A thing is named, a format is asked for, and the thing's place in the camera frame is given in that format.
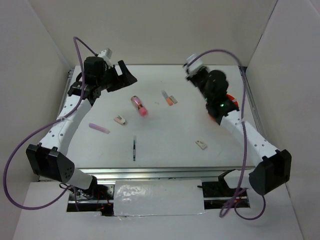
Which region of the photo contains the orange round divided container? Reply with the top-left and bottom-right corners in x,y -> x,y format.
206,94 -> 240,124

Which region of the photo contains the orange grey correction tape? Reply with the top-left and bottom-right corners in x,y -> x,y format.
161,90 -> 174,106

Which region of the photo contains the white cover plate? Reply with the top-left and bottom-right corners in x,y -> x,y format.
113,179 -> 205,217

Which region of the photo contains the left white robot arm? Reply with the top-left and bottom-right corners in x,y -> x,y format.
26,56 -> 138,200

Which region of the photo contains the aluminium frame rail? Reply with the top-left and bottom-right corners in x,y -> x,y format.
66,65 -> 257,179

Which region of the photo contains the purple pink highlighter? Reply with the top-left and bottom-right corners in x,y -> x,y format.
88,123 -> 110,134

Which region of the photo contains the small white red box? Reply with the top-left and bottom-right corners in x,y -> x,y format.
195,139 -> 208,150

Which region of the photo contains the pink glue bottle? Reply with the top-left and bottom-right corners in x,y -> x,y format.
131,95 -> 148,117

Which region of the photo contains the pink white mini stapler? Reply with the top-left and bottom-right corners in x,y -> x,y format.
113,115 -> 127,126

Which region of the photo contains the green gel pen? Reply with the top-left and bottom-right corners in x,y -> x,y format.
132,135 -> 137,162

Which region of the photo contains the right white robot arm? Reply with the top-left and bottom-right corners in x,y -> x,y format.
186,66 -> 292,196

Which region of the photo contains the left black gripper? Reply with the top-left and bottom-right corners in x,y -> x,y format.
97,60 -> 137,93

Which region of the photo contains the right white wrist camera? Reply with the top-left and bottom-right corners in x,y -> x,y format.
183,54 -> 204,76

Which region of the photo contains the grey eraser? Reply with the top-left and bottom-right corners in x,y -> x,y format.
170,95 -> 178,104

